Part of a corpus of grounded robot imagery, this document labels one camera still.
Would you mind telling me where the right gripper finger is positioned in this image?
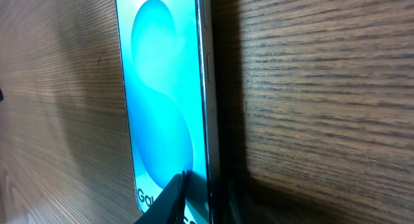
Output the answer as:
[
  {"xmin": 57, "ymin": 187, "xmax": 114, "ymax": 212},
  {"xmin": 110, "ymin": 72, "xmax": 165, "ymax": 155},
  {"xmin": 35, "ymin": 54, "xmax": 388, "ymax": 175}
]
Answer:
[{"xmin": 134, "ymin": 171, "xmax": 191, "ymax": 224}]

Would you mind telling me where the blue Galaxy S25 smartphone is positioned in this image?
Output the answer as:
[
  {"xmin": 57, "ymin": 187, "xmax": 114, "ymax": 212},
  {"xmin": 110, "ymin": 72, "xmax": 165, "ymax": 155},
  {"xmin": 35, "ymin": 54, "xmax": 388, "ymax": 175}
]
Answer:
[{"xmin": 116, "ymin": 0, "xmax": 223, "ymax": 223}]

